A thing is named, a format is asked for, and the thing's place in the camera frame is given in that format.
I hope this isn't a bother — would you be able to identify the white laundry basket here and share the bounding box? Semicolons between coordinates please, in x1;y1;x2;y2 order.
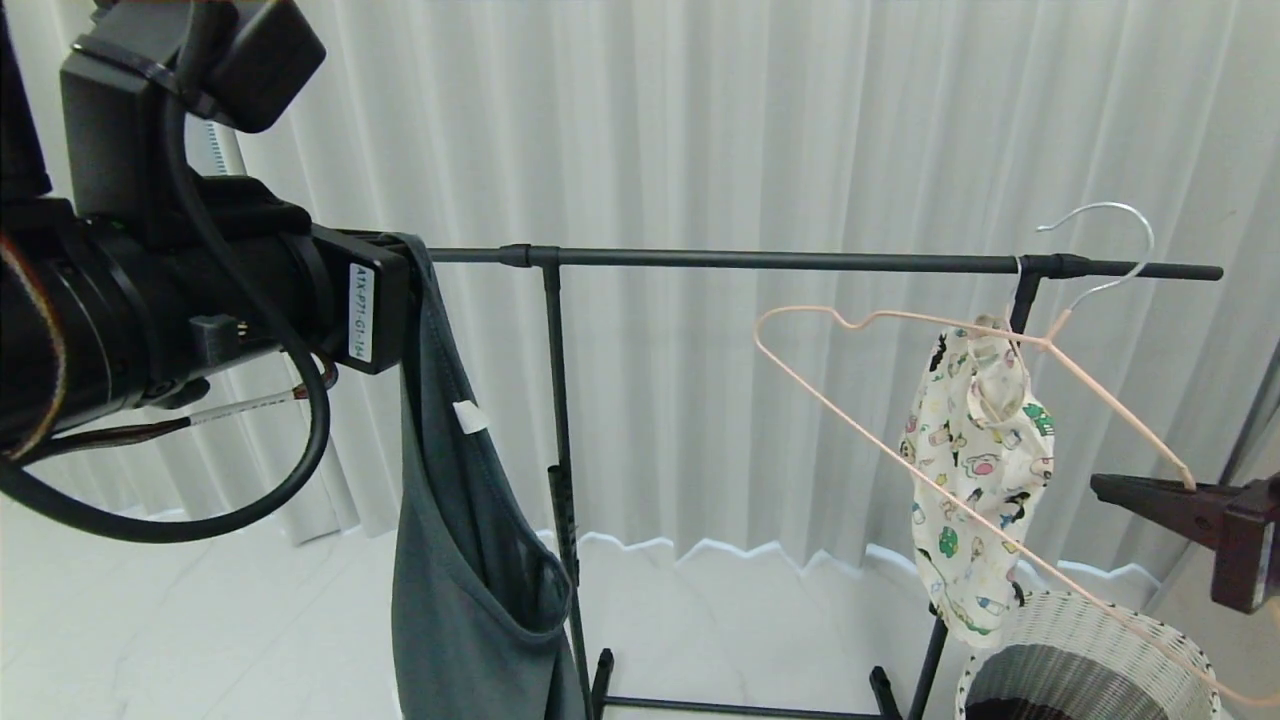
955;590;1223;720

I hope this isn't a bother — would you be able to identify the white curtain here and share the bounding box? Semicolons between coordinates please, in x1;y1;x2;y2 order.
0;0;1280;601

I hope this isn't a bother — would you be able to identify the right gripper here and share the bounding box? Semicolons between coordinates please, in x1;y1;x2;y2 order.
1090;473;1280;614

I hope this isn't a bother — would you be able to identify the black clothes rack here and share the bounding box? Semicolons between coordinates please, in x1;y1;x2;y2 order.
425;243;1224;720

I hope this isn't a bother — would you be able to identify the pink clothes hanger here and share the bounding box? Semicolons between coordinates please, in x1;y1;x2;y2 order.
753;202;1280;713
1003;255;1031;336

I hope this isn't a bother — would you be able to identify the dark grey long-sleeved shirt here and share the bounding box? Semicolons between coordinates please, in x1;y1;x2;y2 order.
390;233;588;720

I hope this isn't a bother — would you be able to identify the cream printed garment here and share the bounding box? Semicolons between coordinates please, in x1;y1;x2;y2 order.
898;315;1057;649

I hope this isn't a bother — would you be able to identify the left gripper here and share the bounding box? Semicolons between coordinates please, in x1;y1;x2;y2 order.
130;185;413;401

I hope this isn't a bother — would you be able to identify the black cable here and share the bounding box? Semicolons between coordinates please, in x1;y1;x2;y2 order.
0;0;333;546

